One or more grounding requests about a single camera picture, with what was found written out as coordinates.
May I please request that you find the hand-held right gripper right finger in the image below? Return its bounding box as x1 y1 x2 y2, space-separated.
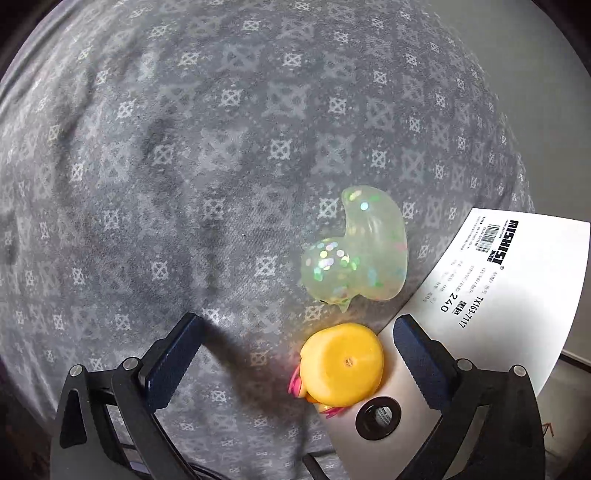
392 315 546 480

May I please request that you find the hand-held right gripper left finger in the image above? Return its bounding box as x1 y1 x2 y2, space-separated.
50 312 206 480

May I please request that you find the yellow rubber duck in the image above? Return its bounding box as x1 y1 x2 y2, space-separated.
288 323 386 419

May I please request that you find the black braided cable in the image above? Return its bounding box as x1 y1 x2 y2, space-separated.
185 450 334 480

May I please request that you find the clear glitter duck toy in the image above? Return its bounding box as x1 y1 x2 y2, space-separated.
300 185 409 315

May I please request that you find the white cardboard box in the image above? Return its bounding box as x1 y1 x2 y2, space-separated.
318 208 591 480

